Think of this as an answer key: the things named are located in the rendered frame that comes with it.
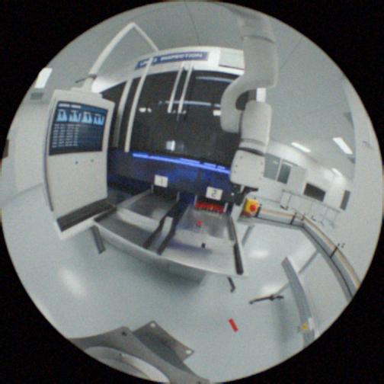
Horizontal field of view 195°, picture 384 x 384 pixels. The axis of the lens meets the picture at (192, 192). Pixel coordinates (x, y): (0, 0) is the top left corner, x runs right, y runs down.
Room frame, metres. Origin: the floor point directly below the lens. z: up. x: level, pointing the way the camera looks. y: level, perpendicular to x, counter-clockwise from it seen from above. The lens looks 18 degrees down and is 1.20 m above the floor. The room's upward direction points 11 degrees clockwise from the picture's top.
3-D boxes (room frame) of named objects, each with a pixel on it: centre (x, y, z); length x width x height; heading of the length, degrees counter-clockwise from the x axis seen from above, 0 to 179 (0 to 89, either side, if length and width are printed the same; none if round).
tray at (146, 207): (0.58, 0.22, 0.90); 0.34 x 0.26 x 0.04; 172
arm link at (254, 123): (0.33, -0.15, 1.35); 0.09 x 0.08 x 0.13; 67
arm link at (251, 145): (0.33, -0.16, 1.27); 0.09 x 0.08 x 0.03; 82
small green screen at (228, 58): (0.62, -0.12, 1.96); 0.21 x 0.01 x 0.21; 82
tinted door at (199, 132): (0.64, -0.05, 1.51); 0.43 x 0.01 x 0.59; 82
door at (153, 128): (0.71, 0.40, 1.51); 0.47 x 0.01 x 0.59; 82
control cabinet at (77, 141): (0.45, 0.82, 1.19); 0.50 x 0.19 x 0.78; 166
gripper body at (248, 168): (0.33, -0.16, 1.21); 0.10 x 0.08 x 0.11; 82
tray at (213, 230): (0.53, -0.11, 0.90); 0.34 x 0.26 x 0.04; 172
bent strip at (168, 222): (0.34, 0.08, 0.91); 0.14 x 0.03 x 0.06; 172
